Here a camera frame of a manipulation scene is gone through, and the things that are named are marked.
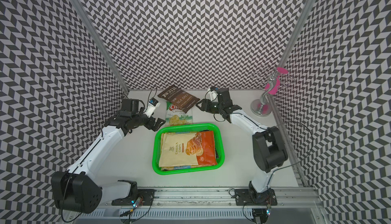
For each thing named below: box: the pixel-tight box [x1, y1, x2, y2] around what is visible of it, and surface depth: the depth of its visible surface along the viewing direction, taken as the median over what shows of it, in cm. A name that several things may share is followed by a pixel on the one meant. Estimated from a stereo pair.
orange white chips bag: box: [158, 130, 218, 167], surface depth 82 cm
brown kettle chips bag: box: [157, 85, 201, 114], surface depth 111 cm
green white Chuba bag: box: [165, 101, 193, 127], surface depth 106 cm
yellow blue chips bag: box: [159, 131, 216, 172], surface depth 77 cm
